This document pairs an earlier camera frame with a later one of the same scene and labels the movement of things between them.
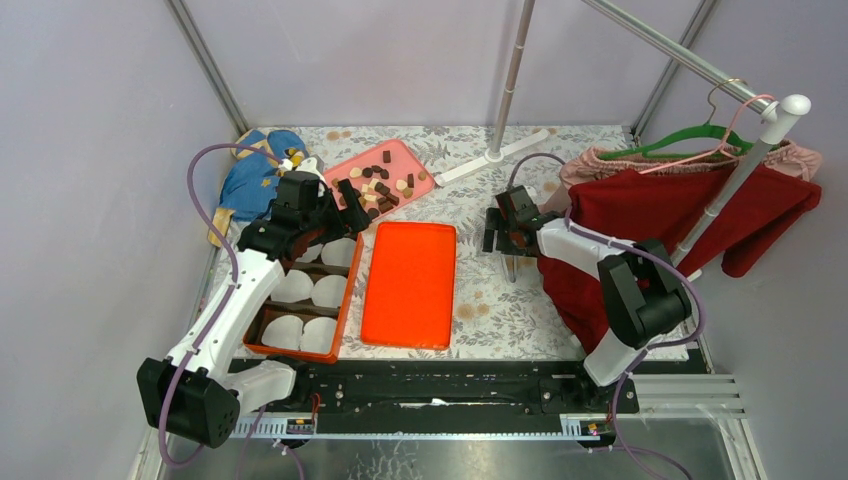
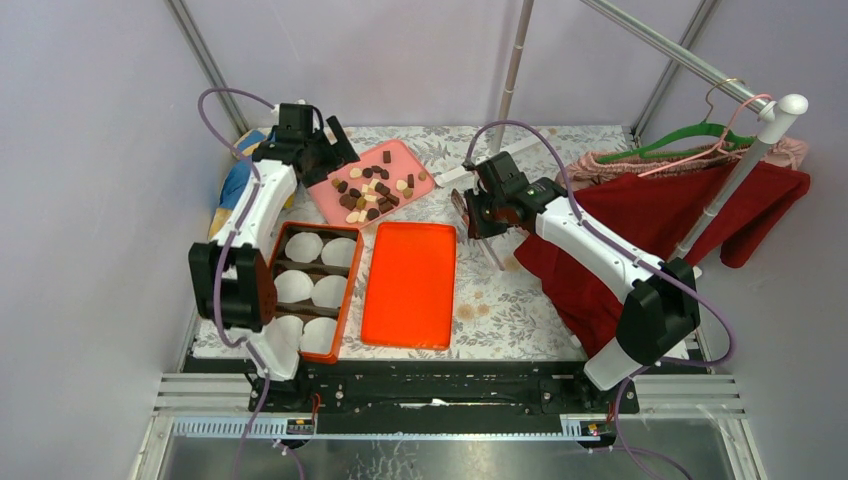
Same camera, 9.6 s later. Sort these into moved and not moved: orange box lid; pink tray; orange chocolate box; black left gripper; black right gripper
Moved: black right gripper; black left gripper
Not moved: pink tray; orange box lid; orange chocolate box
